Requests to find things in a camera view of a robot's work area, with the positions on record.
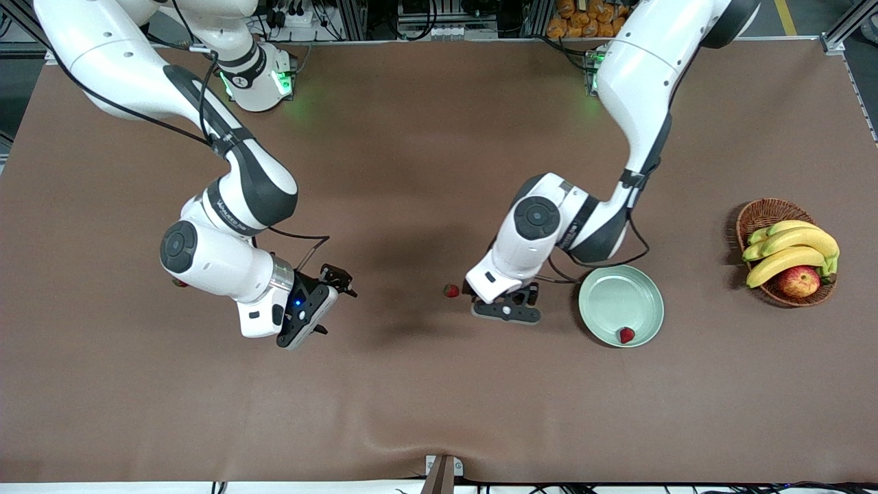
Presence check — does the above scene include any pale green round plate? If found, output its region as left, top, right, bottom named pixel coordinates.
left=578, top=263, right=665, bottom=349

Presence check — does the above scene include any thick yellow banana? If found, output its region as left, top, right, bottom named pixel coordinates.
left=746, top=246, right=827, bottom=289

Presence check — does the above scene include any grey metal bracket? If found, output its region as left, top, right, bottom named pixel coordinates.
left=420, top=454, right=464, bottom=494

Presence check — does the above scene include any silver aluminium frame post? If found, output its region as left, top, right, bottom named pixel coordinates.
left=820, top=0, right=878, bottom=143

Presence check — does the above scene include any red yellow apple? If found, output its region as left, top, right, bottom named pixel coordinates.
left=777, top=266, right=822, bottom=299

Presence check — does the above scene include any bag of bread rolls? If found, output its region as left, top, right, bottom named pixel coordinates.
left=547, top=0, right=635, bottom=39

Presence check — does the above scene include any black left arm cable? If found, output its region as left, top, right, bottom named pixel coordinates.
left=535, top=175, right=651, bottom=285

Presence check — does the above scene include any white connector block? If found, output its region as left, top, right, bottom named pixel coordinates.
left=429, top=25, right=498, bottom=40

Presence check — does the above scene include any yellow banana bunch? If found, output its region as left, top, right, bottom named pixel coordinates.
left=742, top=226, right=840, bottom=263

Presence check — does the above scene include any small yellow green banana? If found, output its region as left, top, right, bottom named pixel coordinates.
left=746, top=220, right=818, bottom=246

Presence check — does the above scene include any white power strip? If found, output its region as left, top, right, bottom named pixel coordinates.
left=264, top=0, right=320, bottom=30

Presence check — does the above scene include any brown table cloth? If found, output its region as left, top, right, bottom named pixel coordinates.
left=0, top=38, right=878, bottom=485

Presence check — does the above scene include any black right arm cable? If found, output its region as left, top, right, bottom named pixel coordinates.
left=48, top=0, right=331, bottom=274

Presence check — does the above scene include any brown wicker basket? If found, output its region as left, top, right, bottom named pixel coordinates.
left=735, top=198, right=838, bottom=308

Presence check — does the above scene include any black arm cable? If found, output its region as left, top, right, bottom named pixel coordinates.
left=535, top=175, right=651, bottom=285
left=48, top=0, right=331, bottom=274

